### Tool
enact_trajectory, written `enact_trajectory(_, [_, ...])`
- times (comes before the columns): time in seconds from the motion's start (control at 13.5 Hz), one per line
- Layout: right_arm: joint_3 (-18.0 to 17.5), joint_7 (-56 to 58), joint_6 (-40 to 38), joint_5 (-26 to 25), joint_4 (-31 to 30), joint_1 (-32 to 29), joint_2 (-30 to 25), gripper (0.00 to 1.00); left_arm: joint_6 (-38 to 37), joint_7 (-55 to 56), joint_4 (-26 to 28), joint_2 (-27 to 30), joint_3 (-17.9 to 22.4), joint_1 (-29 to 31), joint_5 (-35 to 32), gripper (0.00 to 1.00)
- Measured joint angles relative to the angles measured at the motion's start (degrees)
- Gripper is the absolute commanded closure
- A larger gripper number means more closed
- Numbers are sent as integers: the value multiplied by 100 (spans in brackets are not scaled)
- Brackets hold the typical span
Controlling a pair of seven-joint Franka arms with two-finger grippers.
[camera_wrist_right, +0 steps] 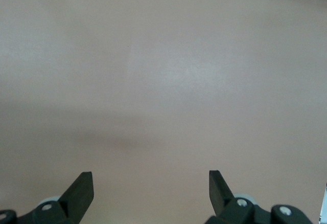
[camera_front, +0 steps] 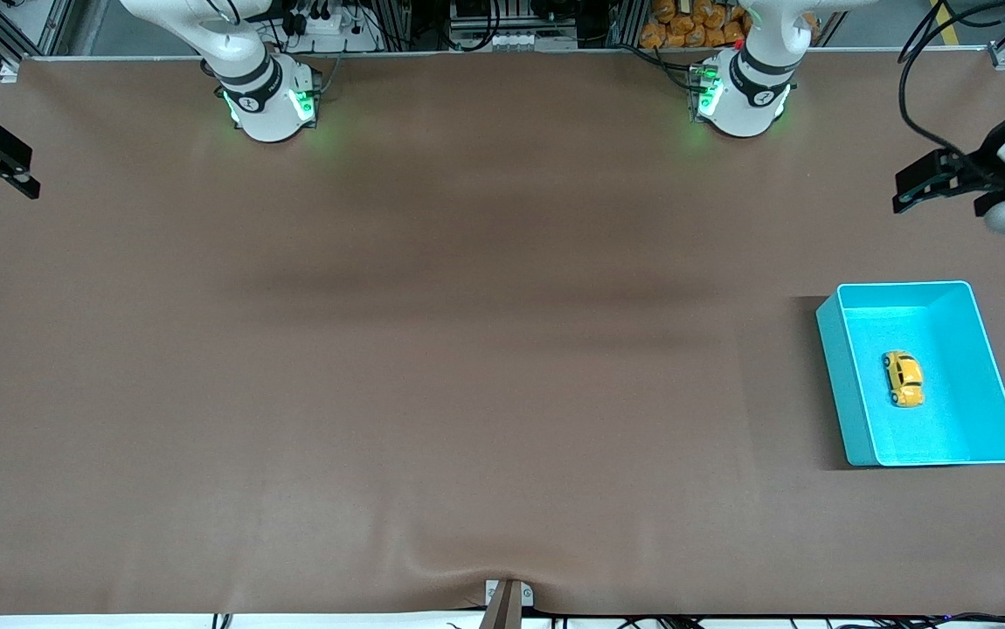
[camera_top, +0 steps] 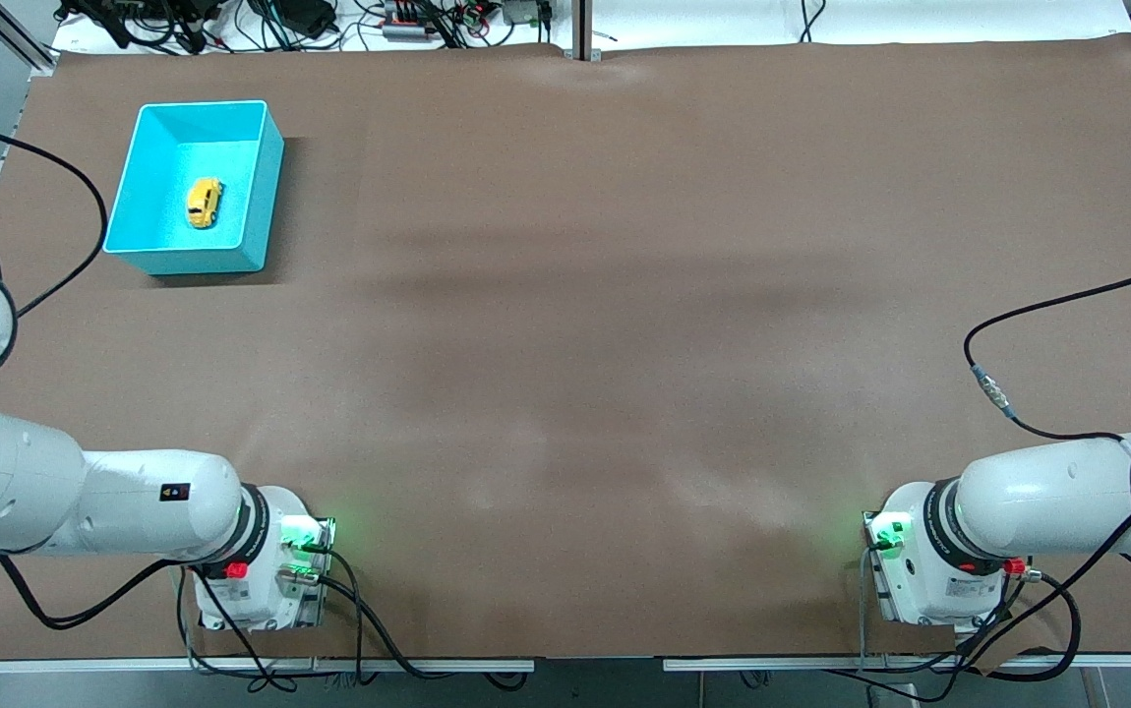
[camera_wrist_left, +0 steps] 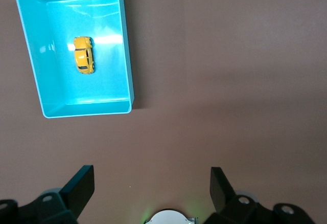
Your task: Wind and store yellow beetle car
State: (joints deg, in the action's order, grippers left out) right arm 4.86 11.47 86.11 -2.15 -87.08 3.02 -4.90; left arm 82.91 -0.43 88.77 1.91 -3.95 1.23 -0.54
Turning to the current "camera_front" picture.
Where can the white power strip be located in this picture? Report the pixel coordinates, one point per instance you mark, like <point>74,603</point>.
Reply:
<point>328,31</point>

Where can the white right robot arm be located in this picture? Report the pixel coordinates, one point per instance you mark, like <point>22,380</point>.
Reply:
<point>266,96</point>

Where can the teal plastic storage bin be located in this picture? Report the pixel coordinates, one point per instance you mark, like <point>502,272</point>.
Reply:
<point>948,419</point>

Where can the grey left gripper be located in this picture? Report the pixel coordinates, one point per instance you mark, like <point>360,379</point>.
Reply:
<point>986,163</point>

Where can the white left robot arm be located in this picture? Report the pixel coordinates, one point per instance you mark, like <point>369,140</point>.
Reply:
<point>752,96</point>

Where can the yellow beetle toy car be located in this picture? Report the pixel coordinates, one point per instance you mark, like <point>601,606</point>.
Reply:
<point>904,378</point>

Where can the metal table edge bracket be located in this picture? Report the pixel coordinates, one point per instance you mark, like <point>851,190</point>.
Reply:
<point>508,603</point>

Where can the orange bag pile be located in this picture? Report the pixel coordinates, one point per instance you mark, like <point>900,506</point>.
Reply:
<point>695,24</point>

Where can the brown table mat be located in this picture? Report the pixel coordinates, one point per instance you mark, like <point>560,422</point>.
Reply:
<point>502,349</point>

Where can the black electronics rack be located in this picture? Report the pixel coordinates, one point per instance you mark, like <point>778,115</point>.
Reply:
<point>502,17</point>

